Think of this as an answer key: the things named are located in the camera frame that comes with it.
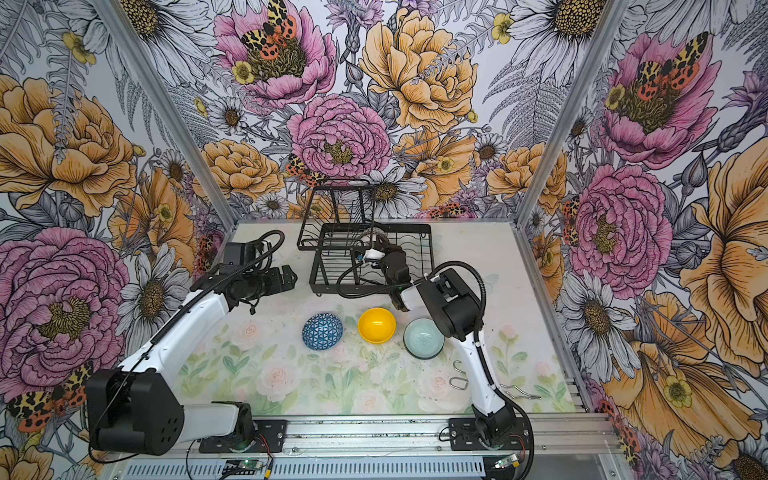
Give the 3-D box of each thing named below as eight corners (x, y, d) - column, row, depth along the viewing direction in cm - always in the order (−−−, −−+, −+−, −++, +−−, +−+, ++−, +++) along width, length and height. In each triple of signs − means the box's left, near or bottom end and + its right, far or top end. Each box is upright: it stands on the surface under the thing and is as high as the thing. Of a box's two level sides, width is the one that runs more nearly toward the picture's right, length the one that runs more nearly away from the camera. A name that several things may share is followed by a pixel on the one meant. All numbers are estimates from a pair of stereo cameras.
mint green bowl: (404, 364, 87) (404, 355, 82) (403, 327, 95) (403, 317, 90) (443, 364, 87) (446, 355, 82) (439, 327, 95) (442, 317, 90)
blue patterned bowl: (302, 350, 90) (299, 343, 86) (308, 319, 96) (305, 312, 93) (340, 350, 90) (338, 344, 86) (343, 319, 96) (342, 312, 93)
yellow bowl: (358, 347, 91) (357, 340, 86) (361, 316, 97) (359, 307, 93) (396, 348, 91) (396, 340, 86) (395, 316, 97) (396, 307, 93)
